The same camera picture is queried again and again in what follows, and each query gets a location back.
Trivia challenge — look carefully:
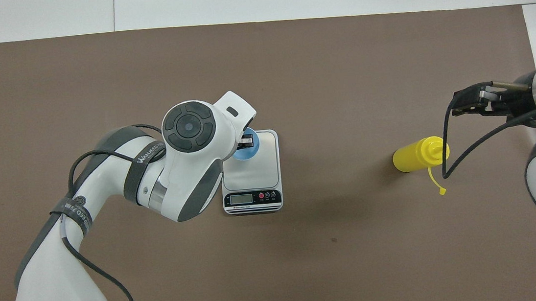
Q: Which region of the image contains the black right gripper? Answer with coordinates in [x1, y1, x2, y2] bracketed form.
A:
[449, 70, 536, 129]

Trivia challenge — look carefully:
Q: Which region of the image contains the light blue plastic cup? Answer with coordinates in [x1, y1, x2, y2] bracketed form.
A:
[230, 129, 262, 162]

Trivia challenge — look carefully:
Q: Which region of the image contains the yellow squeeze seasoning bottle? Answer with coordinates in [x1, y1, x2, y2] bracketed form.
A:
[391, 135, 455, 200]

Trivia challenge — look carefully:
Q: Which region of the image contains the white digital kitchen scale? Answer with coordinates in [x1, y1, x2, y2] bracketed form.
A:
[216, 129, 285, 217]

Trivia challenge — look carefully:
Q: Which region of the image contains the brown table mat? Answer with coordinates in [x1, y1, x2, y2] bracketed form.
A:
[0, 0, 536, 301]

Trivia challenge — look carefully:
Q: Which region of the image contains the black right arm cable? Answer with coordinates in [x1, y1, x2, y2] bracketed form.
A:
[434, 76, 536, 179]

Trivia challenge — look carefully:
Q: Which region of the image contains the black velcro cable strap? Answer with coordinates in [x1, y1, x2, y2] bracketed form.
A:
[48, 193, 96, 239]
[119, 140, 171, 205]

